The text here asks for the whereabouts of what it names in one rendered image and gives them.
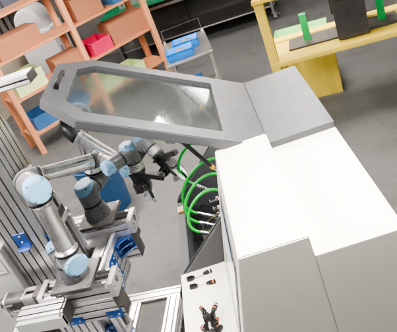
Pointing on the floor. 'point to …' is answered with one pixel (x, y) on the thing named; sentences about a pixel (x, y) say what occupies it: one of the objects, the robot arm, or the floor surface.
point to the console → (269, 245)
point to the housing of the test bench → (339, 210)
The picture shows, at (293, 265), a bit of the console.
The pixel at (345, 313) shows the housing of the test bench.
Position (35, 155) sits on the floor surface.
